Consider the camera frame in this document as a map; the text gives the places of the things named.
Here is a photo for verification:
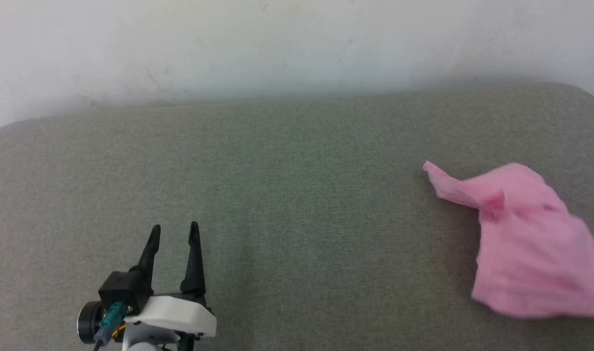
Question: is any grey-green fabric sofa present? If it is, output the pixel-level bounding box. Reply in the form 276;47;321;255
0;83;594;351

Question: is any teal-plug left camera cable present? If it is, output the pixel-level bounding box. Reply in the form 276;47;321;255
93;301;128;351

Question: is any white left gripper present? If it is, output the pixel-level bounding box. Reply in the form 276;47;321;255
124;221;217;351

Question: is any pink garment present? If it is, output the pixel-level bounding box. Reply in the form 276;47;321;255
422;161;594;320

